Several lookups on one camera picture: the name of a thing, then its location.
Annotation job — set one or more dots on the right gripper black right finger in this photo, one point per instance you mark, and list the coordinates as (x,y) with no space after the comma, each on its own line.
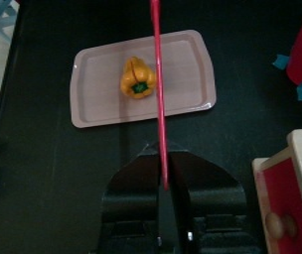
(212,205)

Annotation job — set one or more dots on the pink plastic tray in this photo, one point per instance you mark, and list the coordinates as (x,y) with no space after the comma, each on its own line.
(101,105)

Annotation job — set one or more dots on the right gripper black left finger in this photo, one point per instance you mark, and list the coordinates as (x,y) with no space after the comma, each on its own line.
(129,198)

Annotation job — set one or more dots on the white and pink box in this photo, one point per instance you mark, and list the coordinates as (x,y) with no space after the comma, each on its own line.
(298,198)

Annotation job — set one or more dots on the yellow toy squash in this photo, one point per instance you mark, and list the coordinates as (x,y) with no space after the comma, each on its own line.
(136,77)

